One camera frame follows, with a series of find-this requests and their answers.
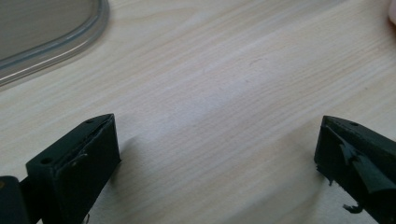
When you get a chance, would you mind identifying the pink cloth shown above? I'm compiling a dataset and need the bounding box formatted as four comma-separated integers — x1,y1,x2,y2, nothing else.
388,0,396,26

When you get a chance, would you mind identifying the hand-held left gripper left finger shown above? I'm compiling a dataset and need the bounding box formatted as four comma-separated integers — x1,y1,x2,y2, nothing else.
25,113,121,224

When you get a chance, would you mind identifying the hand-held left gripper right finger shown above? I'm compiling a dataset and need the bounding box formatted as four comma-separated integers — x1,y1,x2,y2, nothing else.
313,115,396,224

